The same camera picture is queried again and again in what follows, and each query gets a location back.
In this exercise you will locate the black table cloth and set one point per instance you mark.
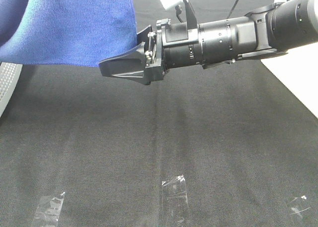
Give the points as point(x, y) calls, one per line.
point(242, 140)

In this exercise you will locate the white perforated plastic basket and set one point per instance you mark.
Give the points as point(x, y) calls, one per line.
point(9, 75)

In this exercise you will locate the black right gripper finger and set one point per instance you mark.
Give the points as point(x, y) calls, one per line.
point(130, 65)
point(145, 37)

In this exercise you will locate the clear tape strip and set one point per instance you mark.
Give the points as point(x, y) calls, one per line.
point(48, 211)
point(174, 201)
point(298, 206)

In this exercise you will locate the clear tape strip right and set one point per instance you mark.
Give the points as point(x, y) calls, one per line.
point(298, 206)

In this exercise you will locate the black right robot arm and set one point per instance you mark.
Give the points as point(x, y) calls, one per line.
point(266, 32)

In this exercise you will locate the blue microfiber towel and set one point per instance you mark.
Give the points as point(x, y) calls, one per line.
point(65, 32)

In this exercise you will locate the clear tape strip left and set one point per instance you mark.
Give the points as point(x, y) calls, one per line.
point(48, 211)

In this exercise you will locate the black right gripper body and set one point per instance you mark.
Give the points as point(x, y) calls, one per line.
point(170, 46)

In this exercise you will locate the white box at right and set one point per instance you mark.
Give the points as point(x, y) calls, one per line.
point(298, 71)

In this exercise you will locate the clear tape strip centre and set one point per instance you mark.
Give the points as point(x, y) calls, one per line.
point(174, 201)

